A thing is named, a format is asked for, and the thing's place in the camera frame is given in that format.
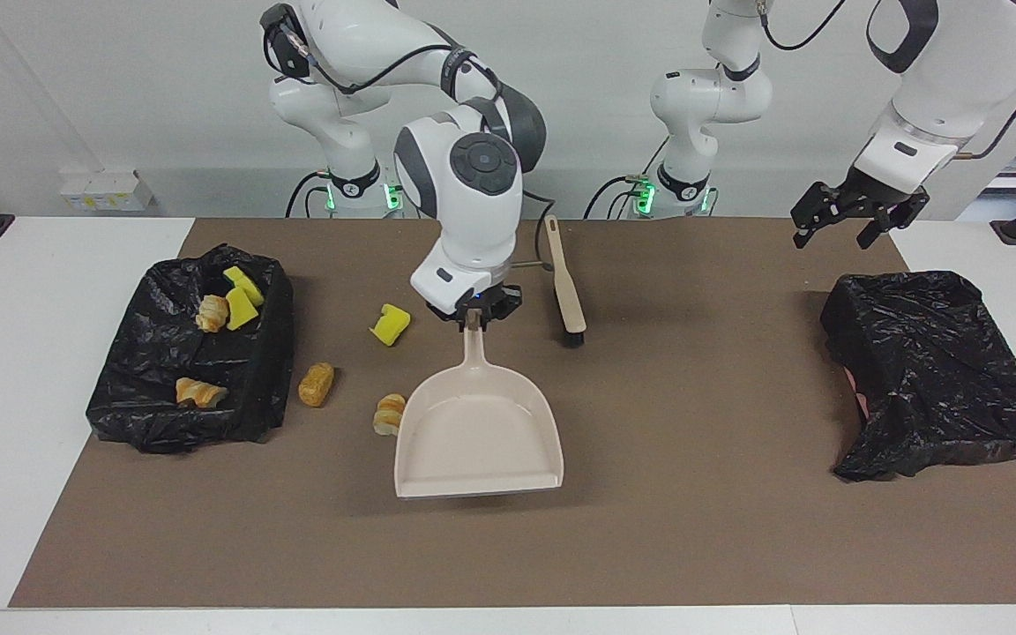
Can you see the black bag lined bin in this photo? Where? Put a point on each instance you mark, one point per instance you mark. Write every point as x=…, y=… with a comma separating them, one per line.
x=146, y=353

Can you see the brown table mat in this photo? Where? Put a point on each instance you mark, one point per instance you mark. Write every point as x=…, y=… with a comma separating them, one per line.
x=508, y=547

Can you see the yellow sponge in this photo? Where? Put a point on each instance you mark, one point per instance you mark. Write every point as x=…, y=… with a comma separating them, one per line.
x=241, y=311
x=391, y=324
x=243, y=284

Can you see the beige brush black bristles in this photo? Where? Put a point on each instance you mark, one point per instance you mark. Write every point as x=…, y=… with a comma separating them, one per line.
x=566, y=282

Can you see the brown bread roll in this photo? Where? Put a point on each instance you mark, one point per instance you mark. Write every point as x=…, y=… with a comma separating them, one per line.
x=316, y=384

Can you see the pale bread piece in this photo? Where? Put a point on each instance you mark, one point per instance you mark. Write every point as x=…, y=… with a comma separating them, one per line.
x=212, y=313
x=199, y=392

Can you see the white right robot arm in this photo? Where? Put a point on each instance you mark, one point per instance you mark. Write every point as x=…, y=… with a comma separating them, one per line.
x=473, y=212

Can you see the beige plastic dustpan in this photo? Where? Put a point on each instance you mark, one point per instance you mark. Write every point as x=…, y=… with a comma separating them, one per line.
x=477, y=441

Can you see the striped croissant piece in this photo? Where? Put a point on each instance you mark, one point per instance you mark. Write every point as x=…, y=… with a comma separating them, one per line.
x=387, y=413

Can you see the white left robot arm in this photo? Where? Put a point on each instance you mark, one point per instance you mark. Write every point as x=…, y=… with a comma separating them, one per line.
x=711, y=97

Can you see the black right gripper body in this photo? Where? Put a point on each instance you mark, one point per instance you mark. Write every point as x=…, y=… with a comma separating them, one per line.
x=495, y=300

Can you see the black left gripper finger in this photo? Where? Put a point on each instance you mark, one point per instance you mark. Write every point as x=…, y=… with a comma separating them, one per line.
x=871, y=235
x=803, y=229

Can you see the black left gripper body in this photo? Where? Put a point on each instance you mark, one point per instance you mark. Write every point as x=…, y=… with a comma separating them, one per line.
x=870, y=194

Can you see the white power strip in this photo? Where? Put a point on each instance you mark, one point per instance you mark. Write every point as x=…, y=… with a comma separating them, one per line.
x=102, y=190

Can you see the black bag over pink bin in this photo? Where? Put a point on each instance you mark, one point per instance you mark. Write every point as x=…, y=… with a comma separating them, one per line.
x=940, y=370

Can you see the pink bin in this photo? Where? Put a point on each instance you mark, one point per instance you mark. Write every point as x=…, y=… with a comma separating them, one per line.
x=859, y=397

